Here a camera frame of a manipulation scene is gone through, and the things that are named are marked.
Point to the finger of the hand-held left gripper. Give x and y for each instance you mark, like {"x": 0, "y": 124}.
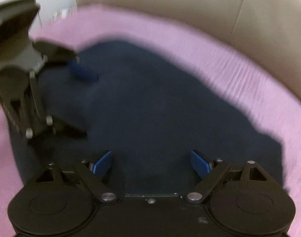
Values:
{"x": 83, "y": 71}
{"x": 29, "y": 108}

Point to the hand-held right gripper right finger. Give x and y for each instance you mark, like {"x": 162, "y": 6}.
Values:
{"x": 199, "y": 164}

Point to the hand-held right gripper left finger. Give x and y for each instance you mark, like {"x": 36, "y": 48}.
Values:
{"x": 103, "y": 164}

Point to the navy hoodie with white stripes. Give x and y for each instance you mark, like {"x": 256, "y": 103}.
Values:
{"x": 152, "y": 118}

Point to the purple quilted blanket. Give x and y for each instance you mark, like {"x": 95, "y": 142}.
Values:
{"x": 214, "y": 61}

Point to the beige leather headboard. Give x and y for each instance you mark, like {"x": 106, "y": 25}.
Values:
{"x": 190, "y": 2}

